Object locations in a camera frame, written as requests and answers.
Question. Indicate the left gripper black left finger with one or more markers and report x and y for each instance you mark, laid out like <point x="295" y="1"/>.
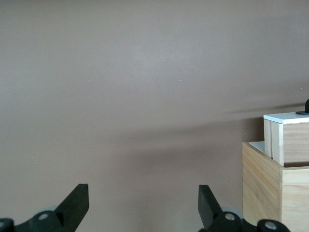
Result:
<point x="72" y="205"/>

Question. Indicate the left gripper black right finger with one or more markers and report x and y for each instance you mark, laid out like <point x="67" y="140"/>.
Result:
<point x="207" y="205"/>

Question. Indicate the light wooden drawer cabinet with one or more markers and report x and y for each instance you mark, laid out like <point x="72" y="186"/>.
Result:
<point x="260" y="188"/>

